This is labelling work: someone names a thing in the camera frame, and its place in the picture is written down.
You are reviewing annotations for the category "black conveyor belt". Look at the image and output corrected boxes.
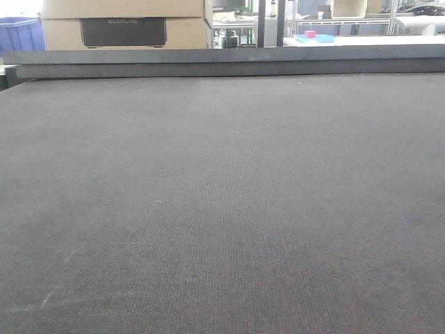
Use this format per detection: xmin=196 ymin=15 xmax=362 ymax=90
xmin=1 ymin=74 xmax=444 ymax=333

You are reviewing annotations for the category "pink block on tray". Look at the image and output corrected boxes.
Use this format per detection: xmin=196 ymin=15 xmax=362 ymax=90
xmin=305 ymin=30 xmax=316 ymax=38

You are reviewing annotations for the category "light blue shallow tray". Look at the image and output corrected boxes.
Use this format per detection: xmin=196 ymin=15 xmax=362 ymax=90
xmin=294 ymin=33 xmax=336 ymax=43

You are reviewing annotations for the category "white background table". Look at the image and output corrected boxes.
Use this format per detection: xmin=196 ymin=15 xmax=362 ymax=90
xmin=284 ymin=35 xmax=444 ymax=47

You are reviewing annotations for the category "cardboard box with black print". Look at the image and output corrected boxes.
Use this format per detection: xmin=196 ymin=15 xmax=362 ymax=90
xmin=40 ymin=0 xmax=213 ymax=51

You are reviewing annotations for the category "blue plastic crate far left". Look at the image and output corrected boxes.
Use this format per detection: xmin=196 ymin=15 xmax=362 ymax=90
xmin=0 ymin=16 xmax=45 ymax=57

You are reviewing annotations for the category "black vertical post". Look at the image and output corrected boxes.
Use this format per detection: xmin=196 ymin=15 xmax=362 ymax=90
xmin=276 ymin=0 xmax=286 ymax=47

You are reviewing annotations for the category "dark conveyor side rail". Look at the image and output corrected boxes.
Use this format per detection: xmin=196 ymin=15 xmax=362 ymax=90
xmin=3 ymin=45 xmax=444 ymax=79

